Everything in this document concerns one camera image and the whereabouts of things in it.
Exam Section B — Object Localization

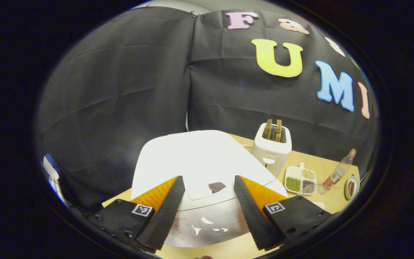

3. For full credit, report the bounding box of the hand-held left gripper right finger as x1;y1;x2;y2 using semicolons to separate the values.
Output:
234;175;333;251

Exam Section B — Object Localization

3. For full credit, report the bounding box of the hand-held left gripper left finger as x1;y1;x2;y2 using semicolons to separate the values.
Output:
88;176;186;252

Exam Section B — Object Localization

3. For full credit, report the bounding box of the white rice cooker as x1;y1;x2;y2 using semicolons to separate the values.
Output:
132;130;289;248

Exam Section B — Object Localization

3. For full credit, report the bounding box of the white compartment grain tray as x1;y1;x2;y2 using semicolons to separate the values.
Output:
285;163;318;196

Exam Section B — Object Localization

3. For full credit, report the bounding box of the white toaster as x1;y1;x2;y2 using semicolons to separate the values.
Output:
252;122;293;178

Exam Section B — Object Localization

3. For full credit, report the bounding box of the clear plastic bottle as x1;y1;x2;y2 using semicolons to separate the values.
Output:
322;148;357;191

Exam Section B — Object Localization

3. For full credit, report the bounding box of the pale green plate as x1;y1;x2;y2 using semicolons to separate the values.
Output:
344;175;360;201

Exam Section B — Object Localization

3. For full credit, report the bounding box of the black backdrop cloth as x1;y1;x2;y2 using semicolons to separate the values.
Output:
34;6;379;213

